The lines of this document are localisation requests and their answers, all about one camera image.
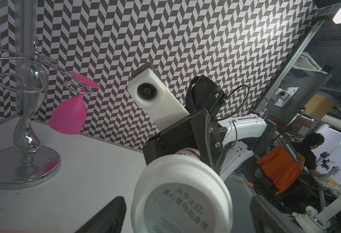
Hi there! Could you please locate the magenta plastic wine glass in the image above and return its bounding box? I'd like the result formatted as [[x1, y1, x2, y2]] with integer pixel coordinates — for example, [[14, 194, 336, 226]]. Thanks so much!
[[49, 73, 100, 135]]

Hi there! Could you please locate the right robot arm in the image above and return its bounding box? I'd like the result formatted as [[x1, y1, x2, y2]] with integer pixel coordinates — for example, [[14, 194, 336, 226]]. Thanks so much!
[[143, 75, 276, 180]]

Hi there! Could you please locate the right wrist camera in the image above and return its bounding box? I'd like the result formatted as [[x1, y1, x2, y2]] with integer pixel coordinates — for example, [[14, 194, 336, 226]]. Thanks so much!
[[128, 62, 189, 131]]

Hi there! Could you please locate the white lid yogurt cup front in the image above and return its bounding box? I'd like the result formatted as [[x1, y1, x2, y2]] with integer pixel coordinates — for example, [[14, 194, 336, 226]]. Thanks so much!
[[131, 148, 233, 233]]

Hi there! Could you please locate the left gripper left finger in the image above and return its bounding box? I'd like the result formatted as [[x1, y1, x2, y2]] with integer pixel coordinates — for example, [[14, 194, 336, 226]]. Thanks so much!
[[75, 196, 127, 233]]

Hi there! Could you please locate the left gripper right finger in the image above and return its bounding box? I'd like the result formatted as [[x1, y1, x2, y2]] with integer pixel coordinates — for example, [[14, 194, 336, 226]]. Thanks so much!
[[250, 195, 303, 233]]

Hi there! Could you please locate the orange chair back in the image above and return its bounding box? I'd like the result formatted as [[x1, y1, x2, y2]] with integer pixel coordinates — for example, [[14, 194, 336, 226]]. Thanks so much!
[[256, 146, 305, 195]]

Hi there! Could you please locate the silver metal cup stand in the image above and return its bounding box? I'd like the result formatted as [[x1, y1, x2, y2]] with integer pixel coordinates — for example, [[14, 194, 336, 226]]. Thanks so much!
[[0, 38, 93, 189]]

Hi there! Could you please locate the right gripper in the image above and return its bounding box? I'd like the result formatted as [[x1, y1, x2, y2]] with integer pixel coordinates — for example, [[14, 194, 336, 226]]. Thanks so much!
[[142, 109, 227, 175]]

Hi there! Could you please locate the person in black shirt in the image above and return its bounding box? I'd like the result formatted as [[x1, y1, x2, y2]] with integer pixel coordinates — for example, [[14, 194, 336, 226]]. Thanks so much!
[[292, 133, 324, 177]]

